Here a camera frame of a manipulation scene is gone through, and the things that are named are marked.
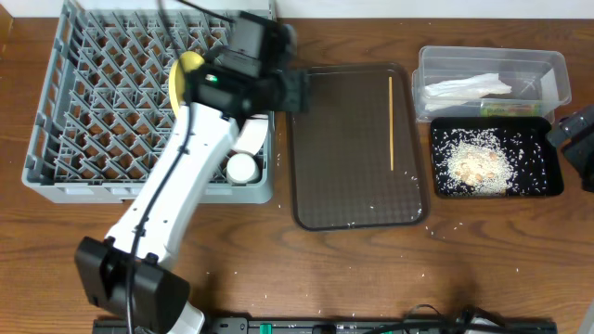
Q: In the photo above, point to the green foil wrapper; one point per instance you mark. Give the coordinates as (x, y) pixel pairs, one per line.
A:
(510, 110)

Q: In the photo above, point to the dark brown serving tray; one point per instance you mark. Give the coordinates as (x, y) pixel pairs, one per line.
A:
(340, 159)

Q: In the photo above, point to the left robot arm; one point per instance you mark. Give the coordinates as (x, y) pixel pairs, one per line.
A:
(129, 272)

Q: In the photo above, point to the rice and shell waste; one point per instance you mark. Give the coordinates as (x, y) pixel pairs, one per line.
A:
(491, 162)

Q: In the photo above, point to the clear plastic bin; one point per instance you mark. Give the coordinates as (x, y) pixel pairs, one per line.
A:
(535, 76)

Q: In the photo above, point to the black plastic bin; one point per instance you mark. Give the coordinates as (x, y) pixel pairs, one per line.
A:
(536, 124)

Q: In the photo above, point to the black rail at table edge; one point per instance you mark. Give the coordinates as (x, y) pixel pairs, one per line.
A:
(422, 319)

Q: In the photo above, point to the yellow plate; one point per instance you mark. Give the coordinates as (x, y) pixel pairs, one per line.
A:
(189, 60)

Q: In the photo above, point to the white paper napkin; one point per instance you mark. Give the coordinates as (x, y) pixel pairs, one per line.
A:
(475, 87)

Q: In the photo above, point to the grey dish rack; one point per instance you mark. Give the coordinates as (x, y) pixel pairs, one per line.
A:
(104, 114)

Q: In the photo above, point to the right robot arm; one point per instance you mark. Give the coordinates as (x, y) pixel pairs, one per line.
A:
(574, 136)

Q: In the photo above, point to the white cup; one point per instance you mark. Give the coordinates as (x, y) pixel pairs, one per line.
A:
(242, 169)

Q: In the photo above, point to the wooden chopstick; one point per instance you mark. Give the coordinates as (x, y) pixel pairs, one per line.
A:
(391, 122)

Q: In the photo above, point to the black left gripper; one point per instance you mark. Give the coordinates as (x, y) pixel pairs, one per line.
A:
(297, 91)

